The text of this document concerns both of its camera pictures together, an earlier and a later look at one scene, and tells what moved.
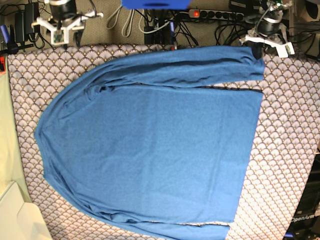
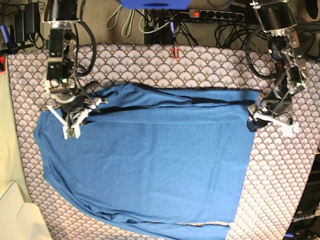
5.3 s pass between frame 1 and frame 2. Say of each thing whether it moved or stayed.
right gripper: moved
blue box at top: stayed
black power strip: stayed
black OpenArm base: stayed
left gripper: moved
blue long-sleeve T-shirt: moved
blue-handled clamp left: stayed
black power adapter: stayed
